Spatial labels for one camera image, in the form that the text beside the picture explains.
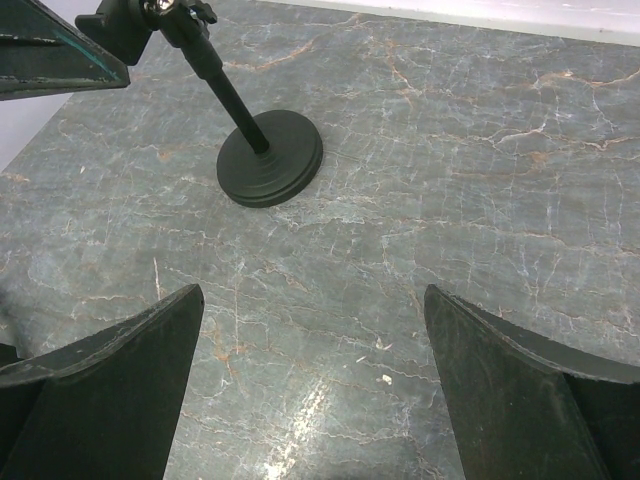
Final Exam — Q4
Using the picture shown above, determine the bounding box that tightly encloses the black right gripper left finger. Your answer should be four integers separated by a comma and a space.
1, 284, 204, 479

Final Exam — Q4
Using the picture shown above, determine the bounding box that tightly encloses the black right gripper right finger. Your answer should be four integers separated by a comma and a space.
424, 284, 639, 479

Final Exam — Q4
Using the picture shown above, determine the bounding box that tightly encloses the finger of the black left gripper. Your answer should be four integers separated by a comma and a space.
1, 1, 130, 101

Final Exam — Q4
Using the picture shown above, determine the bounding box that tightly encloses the black phone stand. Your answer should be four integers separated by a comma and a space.
75, 1, 323, 208

